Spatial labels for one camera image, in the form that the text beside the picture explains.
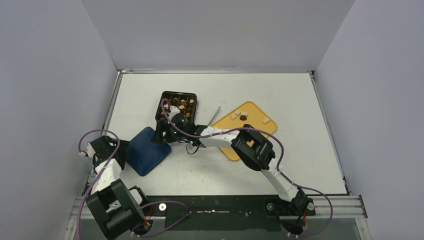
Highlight blue box lid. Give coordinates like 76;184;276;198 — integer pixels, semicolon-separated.
126;126;172;177

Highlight blue chocolate box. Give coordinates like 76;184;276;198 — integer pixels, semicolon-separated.
155;91;198;123

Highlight metal tongs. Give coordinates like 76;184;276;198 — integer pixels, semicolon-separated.
207;106;221;126

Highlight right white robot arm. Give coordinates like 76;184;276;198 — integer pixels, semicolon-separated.
151;113;315;214

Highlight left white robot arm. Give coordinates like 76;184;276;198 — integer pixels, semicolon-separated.
86;135;150;240

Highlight yellow plastic tray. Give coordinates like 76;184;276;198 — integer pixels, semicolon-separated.
211;100;278;162

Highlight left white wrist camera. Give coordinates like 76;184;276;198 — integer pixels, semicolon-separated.
78;142;96;158

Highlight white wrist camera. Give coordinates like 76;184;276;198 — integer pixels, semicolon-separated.
78;142;96;158
162;103;181;123

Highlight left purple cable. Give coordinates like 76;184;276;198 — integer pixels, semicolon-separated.
76;129;190;240

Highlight purple cable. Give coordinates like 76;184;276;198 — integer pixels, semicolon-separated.
76;129;190;240
160;98;334;238

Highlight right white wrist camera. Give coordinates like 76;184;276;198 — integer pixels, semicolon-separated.
162;103;181;123

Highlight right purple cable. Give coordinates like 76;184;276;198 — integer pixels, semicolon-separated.
160;98;334;238

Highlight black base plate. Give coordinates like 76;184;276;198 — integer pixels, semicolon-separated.
141;195;316;232

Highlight aluminium rail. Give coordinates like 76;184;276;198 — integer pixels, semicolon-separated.
68;195;368;219

